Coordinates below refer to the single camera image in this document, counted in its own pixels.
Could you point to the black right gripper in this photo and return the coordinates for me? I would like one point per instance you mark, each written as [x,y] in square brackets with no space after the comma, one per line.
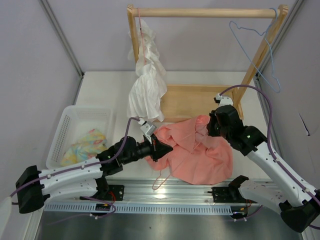
[211,131]

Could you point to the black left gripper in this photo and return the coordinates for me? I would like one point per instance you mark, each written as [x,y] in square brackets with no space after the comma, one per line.
[157,149]

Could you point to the pink skirt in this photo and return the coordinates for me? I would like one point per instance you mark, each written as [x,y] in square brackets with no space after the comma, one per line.
[219,156]

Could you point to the pink wire hanger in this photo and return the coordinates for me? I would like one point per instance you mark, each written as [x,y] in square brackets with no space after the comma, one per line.
[162,180]

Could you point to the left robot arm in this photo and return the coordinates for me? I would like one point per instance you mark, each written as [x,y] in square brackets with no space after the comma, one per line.
[86,179]

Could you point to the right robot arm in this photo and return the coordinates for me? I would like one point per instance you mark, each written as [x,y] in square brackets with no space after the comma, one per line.
[296,201]

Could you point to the white garment on hanger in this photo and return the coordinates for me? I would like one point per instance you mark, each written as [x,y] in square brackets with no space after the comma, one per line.
[144,98]

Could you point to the pink hanger with white garment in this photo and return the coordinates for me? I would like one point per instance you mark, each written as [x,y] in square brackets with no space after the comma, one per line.
[142,42]

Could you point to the wooden clothes rack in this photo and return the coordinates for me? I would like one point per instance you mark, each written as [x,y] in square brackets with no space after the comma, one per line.
[184,101]

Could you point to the pastel floral cloth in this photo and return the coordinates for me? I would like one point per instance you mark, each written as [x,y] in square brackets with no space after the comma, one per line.
[88,146]

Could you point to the white plastic basket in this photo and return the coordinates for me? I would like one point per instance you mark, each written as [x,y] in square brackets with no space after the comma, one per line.
[75,122]

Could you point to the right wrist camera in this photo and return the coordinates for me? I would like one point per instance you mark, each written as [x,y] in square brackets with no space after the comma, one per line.
[223,100]

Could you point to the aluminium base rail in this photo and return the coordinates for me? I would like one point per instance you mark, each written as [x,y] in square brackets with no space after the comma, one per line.
[174,197]

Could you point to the blue wire hanger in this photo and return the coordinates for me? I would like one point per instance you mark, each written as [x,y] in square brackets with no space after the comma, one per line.
[266,49]

